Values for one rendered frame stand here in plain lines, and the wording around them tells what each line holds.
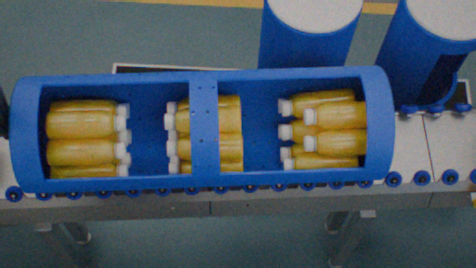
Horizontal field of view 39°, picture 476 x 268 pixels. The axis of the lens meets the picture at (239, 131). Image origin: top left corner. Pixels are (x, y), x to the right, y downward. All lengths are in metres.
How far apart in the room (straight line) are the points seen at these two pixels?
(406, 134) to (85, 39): 1.72
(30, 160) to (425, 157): 1.02
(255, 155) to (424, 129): 0.48
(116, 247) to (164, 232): 0.19
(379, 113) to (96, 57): 1.78
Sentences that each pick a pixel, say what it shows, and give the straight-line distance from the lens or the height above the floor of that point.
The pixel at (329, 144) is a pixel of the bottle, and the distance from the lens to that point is 1.63.
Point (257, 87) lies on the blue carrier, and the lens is 1.76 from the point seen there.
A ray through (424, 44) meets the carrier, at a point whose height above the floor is 0.97.
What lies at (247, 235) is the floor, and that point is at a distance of 2.70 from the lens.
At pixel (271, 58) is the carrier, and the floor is 0.82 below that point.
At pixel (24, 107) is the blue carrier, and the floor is 1.23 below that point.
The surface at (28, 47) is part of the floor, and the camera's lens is 3.19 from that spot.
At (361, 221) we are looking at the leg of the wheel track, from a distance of 2.14.
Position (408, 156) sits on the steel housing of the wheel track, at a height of 0.93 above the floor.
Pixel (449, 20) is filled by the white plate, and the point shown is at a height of 1.04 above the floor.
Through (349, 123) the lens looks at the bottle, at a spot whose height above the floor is 1.15.
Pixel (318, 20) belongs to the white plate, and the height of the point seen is 1.04.
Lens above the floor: 2.59
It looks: 64 degrees down
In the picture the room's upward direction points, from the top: 4 degrees clockwise
